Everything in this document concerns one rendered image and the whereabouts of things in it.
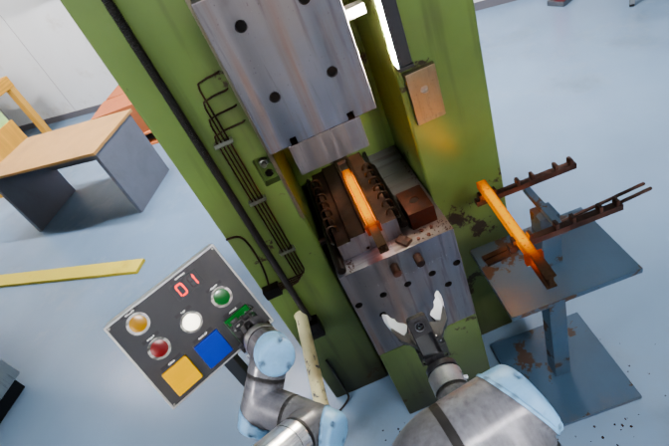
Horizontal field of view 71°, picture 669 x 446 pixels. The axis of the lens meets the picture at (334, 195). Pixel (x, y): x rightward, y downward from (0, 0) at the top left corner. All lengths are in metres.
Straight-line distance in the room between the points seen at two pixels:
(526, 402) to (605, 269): 0.94
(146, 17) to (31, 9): 5.83
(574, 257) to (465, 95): 0.61
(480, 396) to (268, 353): 0.39
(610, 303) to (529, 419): 1.71
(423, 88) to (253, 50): 0.53
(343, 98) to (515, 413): 0.79
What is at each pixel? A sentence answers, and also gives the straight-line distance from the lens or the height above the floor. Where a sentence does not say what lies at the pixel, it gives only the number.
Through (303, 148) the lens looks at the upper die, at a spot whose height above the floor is 1.34.
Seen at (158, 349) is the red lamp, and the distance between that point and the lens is 1.37.
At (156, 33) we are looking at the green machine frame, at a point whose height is 1.71.
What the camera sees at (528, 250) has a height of 0.97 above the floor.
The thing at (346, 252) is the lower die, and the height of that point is 0.94.
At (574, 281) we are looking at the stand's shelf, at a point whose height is 0.70.
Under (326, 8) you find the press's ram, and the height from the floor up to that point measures 1.65.
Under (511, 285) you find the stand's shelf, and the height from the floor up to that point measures 0.70.
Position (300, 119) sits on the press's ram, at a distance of 1.20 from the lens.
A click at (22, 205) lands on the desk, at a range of 5.09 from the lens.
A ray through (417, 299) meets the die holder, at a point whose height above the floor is 0.68.
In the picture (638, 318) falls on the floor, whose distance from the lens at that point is 2.39.
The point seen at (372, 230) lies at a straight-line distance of 1.41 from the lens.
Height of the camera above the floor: 1.96
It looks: 37 degrees down
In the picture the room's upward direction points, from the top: 24 degrees counter-clockwise
